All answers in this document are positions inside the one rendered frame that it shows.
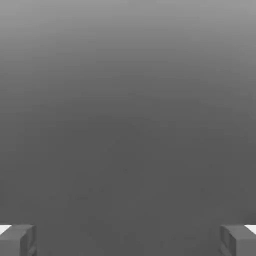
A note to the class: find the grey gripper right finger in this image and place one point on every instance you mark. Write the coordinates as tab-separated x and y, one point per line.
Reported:
241	241

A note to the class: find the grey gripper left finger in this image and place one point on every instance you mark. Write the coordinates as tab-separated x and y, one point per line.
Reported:
15	241

